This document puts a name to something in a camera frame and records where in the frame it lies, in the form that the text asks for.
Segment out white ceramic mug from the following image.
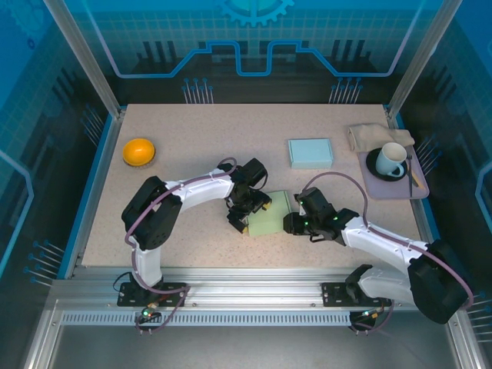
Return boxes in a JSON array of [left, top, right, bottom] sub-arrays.
[[374, 141, 408, 178]]

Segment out beige folded cloth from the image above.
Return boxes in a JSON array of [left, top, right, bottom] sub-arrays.
[[347, 122, 416, 154]]

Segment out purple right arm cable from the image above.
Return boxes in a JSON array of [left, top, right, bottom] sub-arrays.
[[299, 172, 474, 335]]

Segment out green cardboard sheets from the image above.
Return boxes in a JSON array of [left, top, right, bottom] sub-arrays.
[[248, 189, 292, 238]]

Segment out orange dome-shaped object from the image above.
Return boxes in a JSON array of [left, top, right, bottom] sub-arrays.
[[121, 137, 157, 168]]

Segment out aluminium mounting rail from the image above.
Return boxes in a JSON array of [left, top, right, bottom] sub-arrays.
[[52, 267, 462, 308]]

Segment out white slotted cable duct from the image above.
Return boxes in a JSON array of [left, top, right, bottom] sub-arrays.
[[61, 311, 353, 327]]

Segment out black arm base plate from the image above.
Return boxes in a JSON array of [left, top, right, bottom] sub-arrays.
[[321, 281, 393, 308], [117, 281, 189, 308]]

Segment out aluminium frame post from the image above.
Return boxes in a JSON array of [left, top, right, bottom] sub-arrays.
[[41, 0, 126, 118], [385, 0, 469, 120]]

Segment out lilac plastic tray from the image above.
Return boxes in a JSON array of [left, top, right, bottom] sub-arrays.
[[357, 148, 431, 201]]

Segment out light blue paper box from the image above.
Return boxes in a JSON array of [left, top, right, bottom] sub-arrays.
[[288, 138, 334, 171]]

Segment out black round saucer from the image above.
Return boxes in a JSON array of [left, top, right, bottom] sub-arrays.
[[365, 148, 407, 181]]

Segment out small wooden stick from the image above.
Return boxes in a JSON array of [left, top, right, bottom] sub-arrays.
[[410, 168, 427, 190]]

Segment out dark metal spoon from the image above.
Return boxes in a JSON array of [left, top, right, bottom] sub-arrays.
[[406, 152, 417, 199]]

